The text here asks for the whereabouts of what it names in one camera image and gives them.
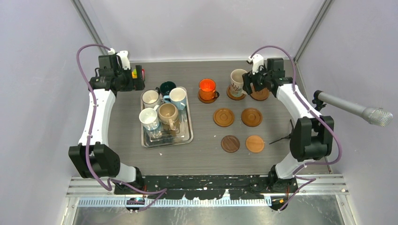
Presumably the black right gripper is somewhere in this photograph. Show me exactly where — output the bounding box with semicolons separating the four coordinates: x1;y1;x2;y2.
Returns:
243;63;272;95

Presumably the white mug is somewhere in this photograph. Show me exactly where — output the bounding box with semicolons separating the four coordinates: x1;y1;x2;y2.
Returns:
141;90;161;108

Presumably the ringed wooden coaster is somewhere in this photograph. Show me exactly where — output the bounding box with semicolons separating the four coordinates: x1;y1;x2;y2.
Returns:
227;86;246;101
213;108;235;127
241;108;263;127
250;88;270;101
198;93;217;104

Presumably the small white cup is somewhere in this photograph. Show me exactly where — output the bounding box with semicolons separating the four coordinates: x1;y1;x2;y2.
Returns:
139;105;160;131

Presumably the beige tall mug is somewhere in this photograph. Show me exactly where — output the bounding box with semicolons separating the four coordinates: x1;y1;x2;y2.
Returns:
230;69;247;97

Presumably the light blue mug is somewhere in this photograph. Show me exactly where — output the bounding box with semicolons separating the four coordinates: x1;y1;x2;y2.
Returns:
163;87;187;111

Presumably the cream mug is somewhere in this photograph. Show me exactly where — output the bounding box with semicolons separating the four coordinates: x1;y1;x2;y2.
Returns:
158;103;179;130

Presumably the orange translucent cup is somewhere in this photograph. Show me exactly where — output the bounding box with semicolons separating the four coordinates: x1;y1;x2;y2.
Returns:
199;78;220;100

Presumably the light wooden coaster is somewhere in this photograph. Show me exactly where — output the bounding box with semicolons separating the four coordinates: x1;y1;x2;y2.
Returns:
245;135;265;153

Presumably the dark walnut coaster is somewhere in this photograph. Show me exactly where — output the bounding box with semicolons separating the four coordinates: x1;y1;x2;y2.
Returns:
221;135;240;153

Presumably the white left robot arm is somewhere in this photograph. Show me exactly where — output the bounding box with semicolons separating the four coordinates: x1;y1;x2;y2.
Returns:
68;51;145;194

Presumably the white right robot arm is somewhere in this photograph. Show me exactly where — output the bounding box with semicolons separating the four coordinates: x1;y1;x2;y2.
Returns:
242;54;334;192

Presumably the colourful block puzzle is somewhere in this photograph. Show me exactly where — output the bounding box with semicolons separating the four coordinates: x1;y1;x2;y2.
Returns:
132;69;145;81

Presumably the dark green mug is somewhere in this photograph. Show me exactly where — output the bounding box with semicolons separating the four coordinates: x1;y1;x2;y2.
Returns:
159;81;176;96

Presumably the black microphone tripod stand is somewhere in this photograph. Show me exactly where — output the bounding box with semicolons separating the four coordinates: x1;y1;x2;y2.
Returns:
274;96;334;160

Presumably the metal tray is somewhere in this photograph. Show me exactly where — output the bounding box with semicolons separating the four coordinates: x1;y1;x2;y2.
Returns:
140;87;193;149

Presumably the grey microphone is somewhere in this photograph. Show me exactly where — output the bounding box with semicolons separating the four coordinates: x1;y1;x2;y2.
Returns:
312;90;393;127

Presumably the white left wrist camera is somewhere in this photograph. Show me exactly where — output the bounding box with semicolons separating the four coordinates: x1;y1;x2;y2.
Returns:
107;48;131;70

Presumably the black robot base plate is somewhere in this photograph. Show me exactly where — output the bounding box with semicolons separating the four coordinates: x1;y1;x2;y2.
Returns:
131;175;298;200

